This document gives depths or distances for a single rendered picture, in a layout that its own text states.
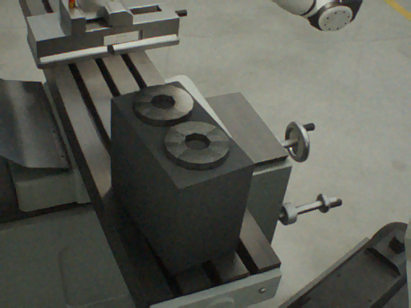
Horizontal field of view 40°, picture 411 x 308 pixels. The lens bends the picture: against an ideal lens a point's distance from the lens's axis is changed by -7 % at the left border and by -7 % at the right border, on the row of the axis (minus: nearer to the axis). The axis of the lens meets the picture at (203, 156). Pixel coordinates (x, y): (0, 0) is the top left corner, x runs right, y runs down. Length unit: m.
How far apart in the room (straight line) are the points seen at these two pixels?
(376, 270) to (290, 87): 1.74
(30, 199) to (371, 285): 0.81
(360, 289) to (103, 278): 0.63
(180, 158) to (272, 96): 2.19
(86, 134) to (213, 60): 2.08
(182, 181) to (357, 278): 0.75
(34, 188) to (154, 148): 0.46
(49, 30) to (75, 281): 0.61
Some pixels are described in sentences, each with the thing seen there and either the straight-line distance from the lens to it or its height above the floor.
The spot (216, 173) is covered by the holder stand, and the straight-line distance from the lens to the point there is 0.80.
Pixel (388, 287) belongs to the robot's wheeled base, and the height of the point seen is 0.59.
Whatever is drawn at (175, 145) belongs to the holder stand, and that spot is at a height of 1.14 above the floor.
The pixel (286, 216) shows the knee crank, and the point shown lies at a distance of 1.60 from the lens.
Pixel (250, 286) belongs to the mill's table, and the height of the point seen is 0.92.
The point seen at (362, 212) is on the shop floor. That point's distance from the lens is 2.48.
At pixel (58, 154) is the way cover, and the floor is 0.87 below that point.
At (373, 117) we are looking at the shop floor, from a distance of 3.02.
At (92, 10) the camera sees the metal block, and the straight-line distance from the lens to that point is 1.35.
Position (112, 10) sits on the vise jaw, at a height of 1.05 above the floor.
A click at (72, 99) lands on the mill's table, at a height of 0.94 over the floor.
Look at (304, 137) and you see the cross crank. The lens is 1.62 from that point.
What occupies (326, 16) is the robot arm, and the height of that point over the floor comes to 1.13.
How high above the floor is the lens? 1.66
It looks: 41 degrees down
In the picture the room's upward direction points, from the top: 7 degrees clockwise
